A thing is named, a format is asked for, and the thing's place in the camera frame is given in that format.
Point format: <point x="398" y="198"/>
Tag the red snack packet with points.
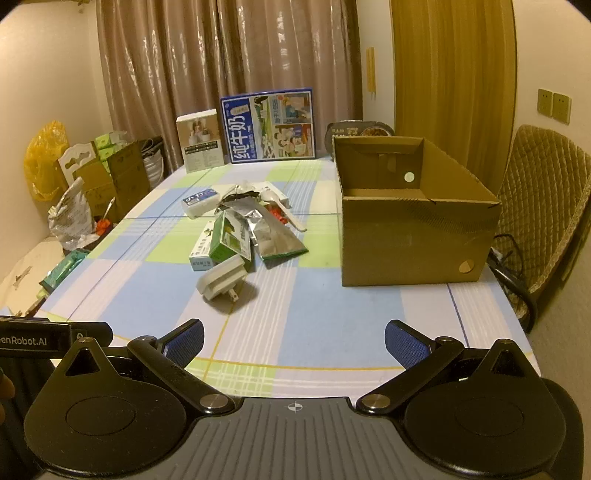
<point x="277" y="214"/>

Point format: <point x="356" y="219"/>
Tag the yellow plastic bag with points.
<point x="44" y="157"/>

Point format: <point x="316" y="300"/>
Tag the blue and white tissue pack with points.
<point x="199" y="201"/>

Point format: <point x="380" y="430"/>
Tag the green medicine box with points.
<point x="228" y="237"/>

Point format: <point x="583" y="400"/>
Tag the small white box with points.
<point x="277" y="190"/>

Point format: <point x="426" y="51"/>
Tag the green wipes packet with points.
<point x="64" y="267"/>

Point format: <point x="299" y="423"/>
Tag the brown cardboard carton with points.
<point x="94" y="189"/>
<point x="129" y="173"/>

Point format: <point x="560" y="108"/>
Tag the yellow wall hanging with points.
<point x="371" y="69"/>

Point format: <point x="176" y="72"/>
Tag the stack of green boxes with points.
<point x="110" y="143"/>

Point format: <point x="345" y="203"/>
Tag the silver foil pouch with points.
<point x="274" y="240"/>

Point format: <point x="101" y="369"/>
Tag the blue milk carton box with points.
<point x="268" y="127"/>

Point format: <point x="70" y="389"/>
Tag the brown cardboard box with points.
<point x="406" y="240"/>

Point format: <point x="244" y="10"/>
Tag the chair with quilted cover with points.
<point x="545" y="198"/>

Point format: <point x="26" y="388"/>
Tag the white plastic bag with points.
<point x="71" y="217"/>

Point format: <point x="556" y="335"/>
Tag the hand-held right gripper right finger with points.
<point x="406" y="346"/>

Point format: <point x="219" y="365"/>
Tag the white cardboard cutout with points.
<point x="76" y="154"/>

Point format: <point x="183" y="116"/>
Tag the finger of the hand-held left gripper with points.
<point x="94" y="333"/>

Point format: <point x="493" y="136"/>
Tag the white medicine box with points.
<point x="201" y="256"/>

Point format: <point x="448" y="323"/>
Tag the desktop with checked tablecloth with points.
<point x="323" y="314"/>

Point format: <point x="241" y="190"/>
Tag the wooden door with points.
<point x="452" y="69"/>

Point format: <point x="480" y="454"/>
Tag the white box with photo print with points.
<point x="201" y="141"/>

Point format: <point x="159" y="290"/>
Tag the silver shopping bag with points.
<point x="154" y="161"/>

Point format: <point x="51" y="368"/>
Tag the white charger plug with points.
<point x="221" y="277"/>

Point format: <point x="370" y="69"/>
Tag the white plastic spoon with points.
<point x="295" y="224"/>

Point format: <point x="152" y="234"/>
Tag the person's left hand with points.
<point x="5" y="385"/>

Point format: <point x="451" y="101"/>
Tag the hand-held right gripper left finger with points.
<point x="184" y="341"/>

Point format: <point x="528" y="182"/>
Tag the brown shiny curtain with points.
<point x="221" y="55"/>

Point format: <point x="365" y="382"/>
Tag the black instant rice bowl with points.
<point x="351" y="127"/>

